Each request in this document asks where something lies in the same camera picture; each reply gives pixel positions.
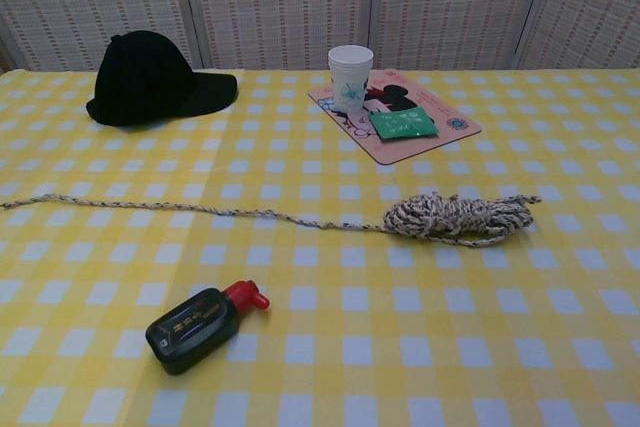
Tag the pink cartoon mouse pad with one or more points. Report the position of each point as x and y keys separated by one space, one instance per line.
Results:
x=430 y=147

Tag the yellow checked tablecloth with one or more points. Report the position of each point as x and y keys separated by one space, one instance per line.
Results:
x=400 y=297

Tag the white paper cup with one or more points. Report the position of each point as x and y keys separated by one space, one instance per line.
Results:
x=350 y=77

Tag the woven bamboo folding screen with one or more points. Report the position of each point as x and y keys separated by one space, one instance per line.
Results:
x=280 y=2

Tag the black baseball cap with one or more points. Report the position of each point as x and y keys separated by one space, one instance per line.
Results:
x=140 y=82

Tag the black ink bottle red cap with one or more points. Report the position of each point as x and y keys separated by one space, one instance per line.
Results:
x=192 y=329

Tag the green sachet packet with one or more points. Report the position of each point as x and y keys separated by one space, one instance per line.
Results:
x=402 y=124

